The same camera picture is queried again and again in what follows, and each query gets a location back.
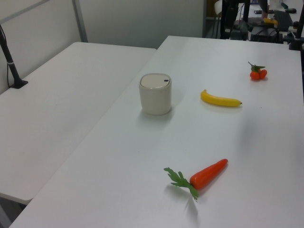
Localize beige garbage bin lid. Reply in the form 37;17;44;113
140;74;171;89

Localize white small garbage bin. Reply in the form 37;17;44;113
138;73;173;116

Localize yellow toy banana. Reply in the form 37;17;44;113
200;89;243;108

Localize orange toy carrot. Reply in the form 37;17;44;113
163;158;229;202

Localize orange toy tangerine cluster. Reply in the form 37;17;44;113
247;61;268;81

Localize white chair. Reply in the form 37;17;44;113
212;0;224;38

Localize black pole with base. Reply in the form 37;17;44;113
0;23;29;90

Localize grey partition post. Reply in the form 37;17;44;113
72;0;88;44

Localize black metal frame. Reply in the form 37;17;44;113
219;0;253;40

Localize black clamped camera stand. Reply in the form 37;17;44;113
288;20;304;51

